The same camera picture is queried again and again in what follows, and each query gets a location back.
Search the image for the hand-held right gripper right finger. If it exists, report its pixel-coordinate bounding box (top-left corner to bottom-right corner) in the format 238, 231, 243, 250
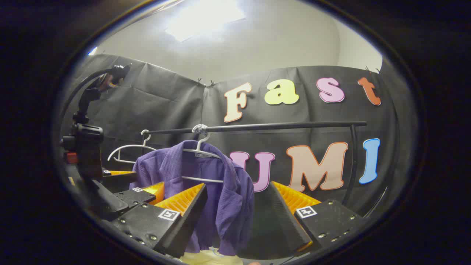
241, 180, 369, 260

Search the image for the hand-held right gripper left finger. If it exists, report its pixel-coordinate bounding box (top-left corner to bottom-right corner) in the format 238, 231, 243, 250
110, 182, 208, 259

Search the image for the white plastic clothes hanger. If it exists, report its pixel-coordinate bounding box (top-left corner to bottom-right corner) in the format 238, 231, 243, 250
107, 129, 157, 165
181, 124, 226, 184

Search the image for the purple ribbed garment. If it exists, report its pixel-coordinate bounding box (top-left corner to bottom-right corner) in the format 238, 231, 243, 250
130, 140, 255, 257

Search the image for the black metal clothes rack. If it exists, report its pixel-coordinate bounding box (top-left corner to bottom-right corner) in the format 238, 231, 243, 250
145, 120, 369, 206

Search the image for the black backdrop cloth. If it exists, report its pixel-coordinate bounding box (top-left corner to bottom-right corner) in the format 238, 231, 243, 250
61, 54, 410, 258

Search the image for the ceiling light panel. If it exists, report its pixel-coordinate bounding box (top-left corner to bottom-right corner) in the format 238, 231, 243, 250
164, 0, 247, 43

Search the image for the black cable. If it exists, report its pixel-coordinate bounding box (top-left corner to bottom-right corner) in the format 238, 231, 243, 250
58, 67, 114, 126

